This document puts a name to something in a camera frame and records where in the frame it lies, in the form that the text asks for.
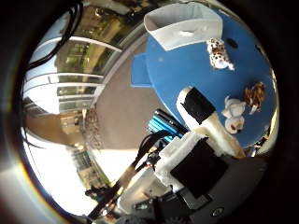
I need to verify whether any orange striped tiger plush toy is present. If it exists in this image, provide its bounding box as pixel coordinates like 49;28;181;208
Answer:
243;81;266;116

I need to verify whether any cream plush toy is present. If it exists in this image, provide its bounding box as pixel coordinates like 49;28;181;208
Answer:
221;95;247;134

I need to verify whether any spotted leopard plush toy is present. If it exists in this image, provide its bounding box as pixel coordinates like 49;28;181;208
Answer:
206;36;235;72

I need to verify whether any black cable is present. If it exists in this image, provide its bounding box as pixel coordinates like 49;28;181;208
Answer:
88;130;171;219
27;1;84;71

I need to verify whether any white fabric container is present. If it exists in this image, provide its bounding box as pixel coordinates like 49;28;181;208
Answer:
143;2;224;51

